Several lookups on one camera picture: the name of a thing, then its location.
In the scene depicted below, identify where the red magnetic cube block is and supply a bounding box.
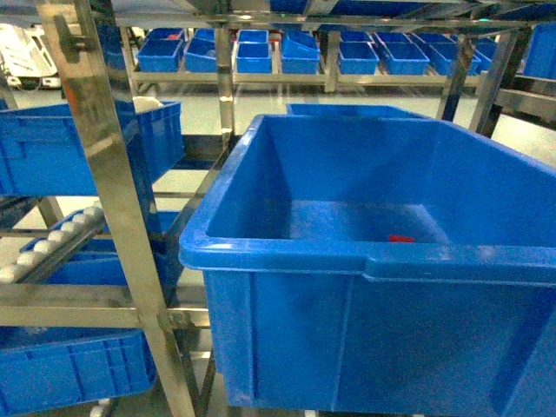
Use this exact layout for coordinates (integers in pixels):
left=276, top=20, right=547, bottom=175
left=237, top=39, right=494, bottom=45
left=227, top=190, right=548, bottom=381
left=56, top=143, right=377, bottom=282
left=388, top=235, right=415, bottom=243

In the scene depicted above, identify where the large blue plastic bin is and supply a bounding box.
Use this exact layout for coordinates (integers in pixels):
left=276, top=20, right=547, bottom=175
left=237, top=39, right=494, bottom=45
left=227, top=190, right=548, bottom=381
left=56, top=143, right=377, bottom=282
left=179, top=115, right=555, bottom=416

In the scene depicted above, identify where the white roller track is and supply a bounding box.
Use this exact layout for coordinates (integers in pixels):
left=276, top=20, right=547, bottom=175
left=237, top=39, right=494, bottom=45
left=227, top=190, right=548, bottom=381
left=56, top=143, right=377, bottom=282
left=1, top=202, right=104, bottom=284

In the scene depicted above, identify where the blue crate upper left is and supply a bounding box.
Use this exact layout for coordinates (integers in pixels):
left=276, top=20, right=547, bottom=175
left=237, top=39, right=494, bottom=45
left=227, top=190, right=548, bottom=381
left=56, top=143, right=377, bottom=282
left=0, top=101, right=187, bottom=197

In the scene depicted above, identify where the blue crate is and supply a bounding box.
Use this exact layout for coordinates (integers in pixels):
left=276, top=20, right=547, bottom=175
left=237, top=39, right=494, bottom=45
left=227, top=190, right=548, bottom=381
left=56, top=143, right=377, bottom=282
left=0, top=101, right=187, bottom=197
left=1, top=327, right=156, bottom=416

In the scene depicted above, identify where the blue crate lower left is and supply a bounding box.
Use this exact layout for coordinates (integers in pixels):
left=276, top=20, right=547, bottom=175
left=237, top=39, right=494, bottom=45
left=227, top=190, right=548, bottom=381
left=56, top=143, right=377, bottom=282
left=1, top=327, right=156, bottom=416

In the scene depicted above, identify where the stainless steel shelf frame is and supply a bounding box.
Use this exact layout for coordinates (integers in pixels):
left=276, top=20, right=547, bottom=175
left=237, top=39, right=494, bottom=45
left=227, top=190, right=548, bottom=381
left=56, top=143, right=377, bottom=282
left=1, top=1, right=534, bottom=416

